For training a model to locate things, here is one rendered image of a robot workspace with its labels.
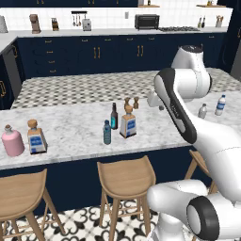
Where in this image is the square glass bottle blue label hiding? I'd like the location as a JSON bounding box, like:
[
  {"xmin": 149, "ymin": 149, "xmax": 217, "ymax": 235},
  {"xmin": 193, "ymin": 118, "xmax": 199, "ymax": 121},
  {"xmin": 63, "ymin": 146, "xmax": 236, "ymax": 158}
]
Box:
[
  {"xmin": 119, "ymin": 104, "xmax": 137, "ymax": 139},
  {"xmin": 26, "ymin": 119, "xmax": 48, "ymax": 155}
]

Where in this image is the pink round bottle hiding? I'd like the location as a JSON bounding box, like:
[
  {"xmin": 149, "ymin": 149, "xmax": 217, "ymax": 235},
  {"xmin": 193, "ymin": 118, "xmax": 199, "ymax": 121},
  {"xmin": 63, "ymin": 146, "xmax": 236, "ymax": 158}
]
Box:
[{"xmin": 1, "ymin": 124, "xmax": 25, "ymax": 158}]

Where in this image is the navy tall cupboard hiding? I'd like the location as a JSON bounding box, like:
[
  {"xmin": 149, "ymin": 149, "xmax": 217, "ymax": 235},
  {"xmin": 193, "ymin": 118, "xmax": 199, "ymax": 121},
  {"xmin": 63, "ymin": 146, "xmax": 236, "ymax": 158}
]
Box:
[{"xmin": 217, "ymin": 0, "xmax": 241, "ymax": 83}]

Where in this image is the brown coffee machine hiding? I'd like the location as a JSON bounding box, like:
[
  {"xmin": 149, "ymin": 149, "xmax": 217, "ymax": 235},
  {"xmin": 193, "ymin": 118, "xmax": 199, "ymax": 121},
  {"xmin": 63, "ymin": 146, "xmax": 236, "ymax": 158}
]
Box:
[{"xmin": 28, "ymin": 13, "xmax": 42, "ymax": 35}]

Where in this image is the grey metal grater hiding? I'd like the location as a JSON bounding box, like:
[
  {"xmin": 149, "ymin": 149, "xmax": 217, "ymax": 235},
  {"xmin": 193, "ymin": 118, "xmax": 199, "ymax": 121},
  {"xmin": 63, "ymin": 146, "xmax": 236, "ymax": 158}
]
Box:
[{"xmin": 0, "ymin": 15, "xmax": 9, "ymax": 34}]

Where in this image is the pot with wooden tools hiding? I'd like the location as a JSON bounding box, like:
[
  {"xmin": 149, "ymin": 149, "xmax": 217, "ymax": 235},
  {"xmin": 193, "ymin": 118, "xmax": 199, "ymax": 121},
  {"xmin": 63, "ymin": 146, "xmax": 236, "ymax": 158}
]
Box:
[{"xmin": 215, "ymin": 14, "xmax": 225, "ymax": 28}]

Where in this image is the navy side cupboard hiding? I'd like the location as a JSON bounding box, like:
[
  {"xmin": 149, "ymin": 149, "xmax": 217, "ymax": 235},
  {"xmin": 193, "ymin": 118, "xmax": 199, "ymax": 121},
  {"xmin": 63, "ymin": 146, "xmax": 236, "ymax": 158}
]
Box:
[{"xmin": 0, "ymin": 55, "xmax": 15, "ymax": 111}]

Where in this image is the black hob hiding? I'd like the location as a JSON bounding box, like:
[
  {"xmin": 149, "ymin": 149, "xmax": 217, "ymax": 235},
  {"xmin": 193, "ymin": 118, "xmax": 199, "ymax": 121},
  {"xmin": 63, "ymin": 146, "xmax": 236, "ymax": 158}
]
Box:
[{"xmin": 157, "ymin": 25, "xmax": 201, "ymax": 33}]

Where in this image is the teal plastic bottle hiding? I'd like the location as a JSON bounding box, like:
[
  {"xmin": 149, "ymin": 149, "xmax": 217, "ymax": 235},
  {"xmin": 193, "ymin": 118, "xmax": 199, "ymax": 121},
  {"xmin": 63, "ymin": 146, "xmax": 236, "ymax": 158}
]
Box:
[{"xmin": 103, "ymin": 120, "xmax": 113, "ymax": 146}]

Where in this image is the small clear plastic bottle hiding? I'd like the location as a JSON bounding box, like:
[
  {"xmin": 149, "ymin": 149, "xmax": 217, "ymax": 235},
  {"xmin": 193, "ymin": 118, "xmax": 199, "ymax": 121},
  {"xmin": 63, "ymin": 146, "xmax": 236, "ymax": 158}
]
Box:
[{"xmin": 198, "ymin": 103, "xmax": 209, "ymax": 121}]

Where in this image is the navy wall cupboards run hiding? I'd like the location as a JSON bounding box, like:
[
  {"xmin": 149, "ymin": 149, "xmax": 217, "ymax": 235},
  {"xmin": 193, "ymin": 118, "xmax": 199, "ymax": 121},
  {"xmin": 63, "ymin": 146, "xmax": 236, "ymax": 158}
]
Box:
[{"xmin": 0, "ymin": 0, "xmax": 139, "ymax": 8}]

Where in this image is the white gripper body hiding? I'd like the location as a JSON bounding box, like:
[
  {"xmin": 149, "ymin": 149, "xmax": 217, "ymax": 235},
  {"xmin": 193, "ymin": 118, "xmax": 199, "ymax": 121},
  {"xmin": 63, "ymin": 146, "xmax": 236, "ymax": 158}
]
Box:
[{"xmin": 147, "ymin": 88, "xmax": 165, "ymax": 109}]

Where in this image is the wooden bar stool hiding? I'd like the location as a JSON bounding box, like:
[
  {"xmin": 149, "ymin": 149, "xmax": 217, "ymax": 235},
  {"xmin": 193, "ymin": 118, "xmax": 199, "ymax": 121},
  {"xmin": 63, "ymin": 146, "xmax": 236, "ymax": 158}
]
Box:
[
  {"xmin": 96, "ymin": 154, "xmax": 157, "ymax": 241},
  {"xmin": 184, "ymin": 149, "xmax": 218, "ymax": 196},
  {"xmin": 0, "ymin": 168, "xmax": 66, "ymax": 241}
]

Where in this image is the silver toaster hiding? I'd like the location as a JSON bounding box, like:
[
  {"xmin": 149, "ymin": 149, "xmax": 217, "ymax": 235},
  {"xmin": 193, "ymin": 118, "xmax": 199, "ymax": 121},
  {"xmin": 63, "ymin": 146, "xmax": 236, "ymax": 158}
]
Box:
[{"xmin": 81, "ymin": 18, "xmax": 93, "ymax": 32}]

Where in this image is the rail with hanging tools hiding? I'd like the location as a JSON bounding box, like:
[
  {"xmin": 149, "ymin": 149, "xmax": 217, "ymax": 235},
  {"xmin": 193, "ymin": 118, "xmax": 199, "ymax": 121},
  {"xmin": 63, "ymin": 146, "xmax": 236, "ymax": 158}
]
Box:
[{"xmin": 71, "ymin": 10, "xmax": 88, "ymax": 27}]

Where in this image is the wooden knife block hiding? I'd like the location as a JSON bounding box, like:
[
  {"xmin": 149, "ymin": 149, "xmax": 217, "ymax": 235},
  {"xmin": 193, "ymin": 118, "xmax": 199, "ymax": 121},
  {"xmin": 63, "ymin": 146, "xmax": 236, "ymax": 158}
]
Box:
[{"xmin": 51, "ymin": 17, "xmax": 60, "ymax": 32}]

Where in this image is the navy base cupboards run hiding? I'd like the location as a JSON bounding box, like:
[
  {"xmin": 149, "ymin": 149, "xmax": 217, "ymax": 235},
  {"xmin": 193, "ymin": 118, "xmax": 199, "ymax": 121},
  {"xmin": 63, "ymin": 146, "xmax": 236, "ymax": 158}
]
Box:
[{"xmin": 16, "ymin": 32, "xmax": 228, "ymax": 80}]

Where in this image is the dark brown glass bottle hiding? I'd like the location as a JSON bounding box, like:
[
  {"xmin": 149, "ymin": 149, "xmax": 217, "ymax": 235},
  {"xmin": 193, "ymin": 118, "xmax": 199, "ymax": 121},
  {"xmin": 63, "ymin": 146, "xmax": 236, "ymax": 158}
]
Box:
[{"xmin": 110, "ymin": 102, "xmax": 120, "ymax": 131}]

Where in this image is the black toaster oven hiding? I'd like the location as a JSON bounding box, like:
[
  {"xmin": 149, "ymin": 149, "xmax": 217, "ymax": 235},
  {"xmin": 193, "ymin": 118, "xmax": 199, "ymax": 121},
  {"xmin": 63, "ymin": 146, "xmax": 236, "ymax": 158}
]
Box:
[{"xmin": 134, "ymin": 13, "xmax": 161, "ymax": 31}]

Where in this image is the white plastic bottle blue label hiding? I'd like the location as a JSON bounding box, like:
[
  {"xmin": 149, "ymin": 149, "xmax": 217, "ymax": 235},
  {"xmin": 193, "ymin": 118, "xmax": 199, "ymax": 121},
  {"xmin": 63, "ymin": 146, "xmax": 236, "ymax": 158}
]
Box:
[{"xmin": 214, "ymin": 94, "xmax": 227, "ymax": 117}]

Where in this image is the black dishwasher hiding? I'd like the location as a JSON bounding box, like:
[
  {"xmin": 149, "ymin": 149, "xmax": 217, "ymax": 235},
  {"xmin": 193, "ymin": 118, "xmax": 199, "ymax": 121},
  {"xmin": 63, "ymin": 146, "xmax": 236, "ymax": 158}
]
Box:
[{"xmin": 1, "ymin": 44, "xmax": 24, "ymax": 100}]

